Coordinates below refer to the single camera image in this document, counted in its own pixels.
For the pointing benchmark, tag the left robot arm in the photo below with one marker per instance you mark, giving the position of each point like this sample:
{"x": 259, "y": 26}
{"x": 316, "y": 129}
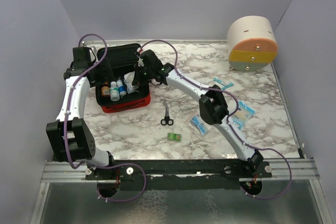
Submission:
{"x": 69, "y": 135}

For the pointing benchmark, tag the brown bottle orange cap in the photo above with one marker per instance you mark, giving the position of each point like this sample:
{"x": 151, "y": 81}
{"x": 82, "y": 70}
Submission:
{"x": 105, "y": 90}

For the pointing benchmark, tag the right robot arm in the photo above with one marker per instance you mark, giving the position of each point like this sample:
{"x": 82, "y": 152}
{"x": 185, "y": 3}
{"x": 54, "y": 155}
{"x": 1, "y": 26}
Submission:
{"x": 213, "y": 107}

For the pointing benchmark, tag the white bottle blue label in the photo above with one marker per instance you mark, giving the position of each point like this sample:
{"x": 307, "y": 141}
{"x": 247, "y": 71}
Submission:
{"x": 121, "y": 88}

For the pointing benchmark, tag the teal wrapped swab pieces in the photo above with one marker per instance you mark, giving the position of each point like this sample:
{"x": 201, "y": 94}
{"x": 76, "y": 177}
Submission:
{"x": 225, "y": 85}

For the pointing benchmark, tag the round pastel drawer cabinet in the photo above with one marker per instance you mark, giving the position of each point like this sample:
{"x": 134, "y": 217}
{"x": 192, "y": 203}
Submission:
{"x": 251, "y": 43}

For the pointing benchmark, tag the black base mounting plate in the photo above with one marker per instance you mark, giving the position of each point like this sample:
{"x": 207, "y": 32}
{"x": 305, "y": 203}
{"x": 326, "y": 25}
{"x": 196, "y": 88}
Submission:
{"x": 178, "y": 174}

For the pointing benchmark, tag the aluminium frame rail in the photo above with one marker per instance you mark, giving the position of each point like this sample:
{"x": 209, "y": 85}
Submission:
{"x": 296, "y": 168}

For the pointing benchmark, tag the clear bottle green label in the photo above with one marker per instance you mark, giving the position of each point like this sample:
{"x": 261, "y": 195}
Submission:
{"x": 114, "y": 92}

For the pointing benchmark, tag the black handled scissors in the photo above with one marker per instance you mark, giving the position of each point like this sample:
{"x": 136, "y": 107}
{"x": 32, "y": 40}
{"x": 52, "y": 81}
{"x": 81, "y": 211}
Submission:
{"x": 166, "y": 120}

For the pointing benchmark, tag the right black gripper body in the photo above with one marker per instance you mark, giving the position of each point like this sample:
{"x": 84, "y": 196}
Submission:
{"x": 147, "y": 73}

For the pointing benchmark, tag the red black medicine case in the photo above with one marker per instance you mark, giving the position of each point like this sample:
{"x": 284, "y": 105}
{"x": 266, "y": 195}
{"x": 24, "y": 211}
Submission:
{"x": 122, "y": 60}

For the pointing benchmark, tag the blue yellow plaster pack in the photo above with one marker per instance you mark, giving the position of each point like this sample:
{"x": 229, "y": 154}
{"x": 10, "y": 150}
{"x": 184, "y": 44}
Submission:
{"x": 242, "y": 115}

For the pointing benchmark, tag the white gauze clear bag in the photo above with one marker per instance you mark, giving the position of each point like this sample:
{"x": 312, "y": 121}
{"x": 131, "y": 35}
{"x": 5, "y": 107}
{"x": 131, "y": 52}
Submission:
{"x": 128, "y": 81}

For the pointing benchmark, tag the small green box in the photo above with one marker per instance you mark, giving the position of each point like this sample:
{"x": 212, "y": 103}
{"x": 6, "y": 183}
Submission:
{"x": 174, "y": 137}

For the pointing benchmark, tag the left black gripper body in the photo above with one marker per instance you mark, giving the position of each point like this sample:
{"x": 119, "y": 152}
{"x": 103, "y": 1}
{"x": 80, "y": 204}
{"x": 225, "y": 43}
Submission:
{"x": 94, "y": 81}

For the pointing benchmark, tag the blue packets clear bag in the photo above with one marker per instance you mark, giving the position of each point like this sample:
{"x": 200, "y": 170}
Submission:
{"x": 199, "y": 124}

